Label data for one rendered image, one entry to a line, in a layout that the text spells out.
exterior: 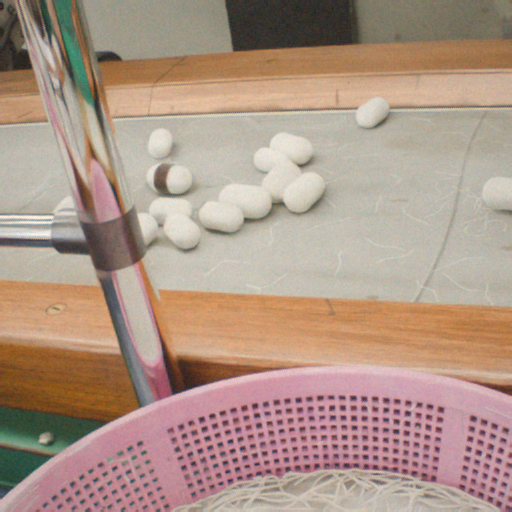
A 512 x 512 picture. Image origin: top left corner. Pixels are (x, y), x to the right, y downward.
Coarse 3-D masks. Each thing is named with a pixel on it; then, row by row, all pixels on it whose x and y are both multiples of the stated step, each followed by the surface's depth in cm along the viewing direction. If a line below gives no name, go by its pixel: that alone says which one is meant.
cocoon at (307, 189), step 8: (304, 176) 50; (312, 176) 50; (320, 176) 51; (296, 184) 49; (304, 184) 49; (312, 184) 50; (320, 184) 50; (288, 192) 49; (296, 192) 49; (304, 192) 49; (312, 192) 49; (320, 192) 50; (288, 200) 49; (296, 200) 49; (304, 200) 49; (312, 200) 49; (296, 208) 49; (304, 208) 49
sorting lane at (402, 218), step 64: (0, 128) 76; (128, 128) 69; (192, 128) 67; (256, 128) 64; (320, 128) 62; (384, 128) 60; (448, 128) 58; (0, 192) 62; (64, 192) 59; (192, 192) 55; (384, 192) 51; (448, 192) 49; (0, 256) 52; (64, 256) 50; (192, 256) 48; (256, 256) 46; (320, 256) 45; (384, 256) 44; (448, 256) 43
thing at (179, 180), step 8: (152, 168) 55; (176, 168) 55; (184, 168) 55; (152, 176) 55; (168, 176) 54; (176, 176) 54; (184, 176) 54; (152, 184) 55; (168, 184) 55; (176, 184) 54; (184, 184) 54; (176, 192) 55
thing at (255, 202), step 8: (224, 192) 50; (232, 192) 50; (240, 192) 50; (248, 192) 49; (256, 192) 49; (264, 192) 49; (224, 200) 50; (232, 200) 50; (240, 200) 49; (248, 200) 49; (256, 200) 49; (264, 200) 49; (240, 208) 50; (248, 208) 49; (256, 208) 49; (264, 208) 49; (248, 216) 50; (256, 216) 50
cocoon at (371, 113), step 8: (368, 104) 60; (376, 104) 60; (384, 104) 60; (360, 112) 59; (368, 112) 59; (376, 112) 59; (384, 112) 60; (360, 120) 60; (368, 120) 59; (376, 120) 59
